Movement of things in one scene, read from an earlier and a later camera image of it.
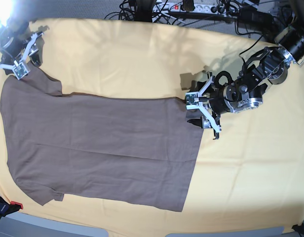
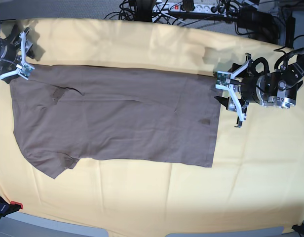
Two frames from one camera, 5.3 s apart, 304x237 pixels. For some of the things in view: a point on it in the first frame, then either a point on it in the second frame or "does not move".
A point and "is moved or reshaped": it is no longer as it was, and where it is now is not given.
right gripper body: x=35 y=48 -> x=25 y=46
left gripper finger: x=198 y=122 -> x=223 y=100
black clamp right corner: x=303 y=229 does not move
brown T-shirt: x=130 y=150 is moved or reshaped
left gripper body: x=212 y=100 -> x=237 y=72
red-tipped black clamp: x=4 y=208 does not move
